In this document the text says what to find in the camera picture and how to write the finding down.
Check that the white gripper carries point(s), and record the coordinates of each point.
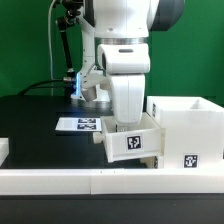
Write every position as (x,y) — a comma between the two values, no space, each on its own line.
(125,66)

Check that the white drawer box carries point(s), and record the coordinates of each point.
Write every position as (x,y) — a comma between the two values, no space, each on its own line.
(150,162)
(141,141)

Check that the white drawer cabinet frame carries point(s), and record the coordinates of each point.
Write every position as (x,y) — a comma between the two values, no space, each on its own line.
(193,131)

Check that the white front drawer box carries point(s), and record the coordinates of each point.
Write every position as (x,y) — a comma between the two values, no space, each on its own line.
(150,162)

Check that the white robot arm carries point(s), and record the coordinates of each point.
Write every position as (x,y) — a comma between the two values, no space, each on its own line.
(120,22)

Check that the white marker sheet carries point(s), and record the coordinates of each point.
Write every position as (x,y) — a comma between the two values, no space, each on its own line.
(78,124)

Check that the white front barrier rail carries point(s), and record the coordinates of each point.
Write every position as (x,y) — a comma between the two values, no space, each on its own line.
(109,181)

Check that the white barrier rail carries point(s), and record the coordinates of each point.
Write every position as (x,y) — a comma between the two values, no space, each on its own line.
(4,149)
(109,181)

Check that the white left barrier rail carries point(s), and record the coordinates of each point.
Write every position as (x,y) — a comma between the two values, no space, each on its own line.
(4,149)

